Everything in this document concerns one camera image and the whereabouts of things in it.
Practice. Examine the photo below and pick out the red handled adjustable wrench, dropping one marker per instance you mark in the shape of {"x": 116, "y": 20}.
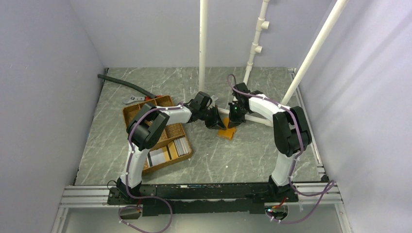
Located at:
{"x": 134, "y": 98}

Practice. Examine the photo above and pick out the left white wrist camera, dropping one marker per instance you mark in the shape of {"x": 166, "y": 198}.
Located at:
{"x": 214, "y": 98}

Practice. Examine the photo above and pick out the stack of credit cards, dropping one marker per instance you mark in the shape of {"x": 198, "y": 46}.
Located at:
{"x": 182, "y": 146}

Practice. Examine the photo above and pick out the white PVC pipe frame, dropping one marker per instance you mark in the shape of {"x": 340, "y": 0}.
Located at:
{"x": 263, "y": 24}

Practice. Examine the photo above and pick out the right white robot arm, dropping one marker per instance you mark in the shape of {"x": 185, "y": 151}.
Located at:
{"x": 291, "y": 130}

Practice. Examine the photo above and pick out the aluminium frame rail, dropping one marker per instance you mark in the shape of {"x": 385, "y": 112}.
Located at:
{"x": 79, "y": 196}

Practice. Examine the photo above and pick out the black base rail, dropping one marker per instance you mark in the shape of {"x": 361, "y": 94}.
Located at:
{"x": 191, "y": 198}

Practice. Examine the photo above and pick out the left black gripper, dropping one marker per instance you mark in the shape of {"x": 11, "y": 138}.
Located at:
{"x": 216, "y": 123}

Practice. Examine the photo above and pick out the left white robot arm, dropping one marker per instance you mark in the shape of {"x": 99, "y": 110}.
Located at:
{"x": 130, "y": 181}

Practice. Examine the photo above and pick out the orange leather card holder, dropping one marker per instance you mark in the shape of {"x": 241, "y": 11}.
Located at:
{"x": 228, "y": 133}

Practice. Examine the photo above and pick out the woven brown divided tray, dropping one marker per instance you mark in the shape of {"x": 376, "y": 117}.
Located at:
{"x": 161, "y": 135}

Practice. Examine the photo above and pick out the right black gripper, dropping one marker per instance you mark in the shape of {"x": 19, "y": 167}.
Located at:
{"x": 232, "y": 123}

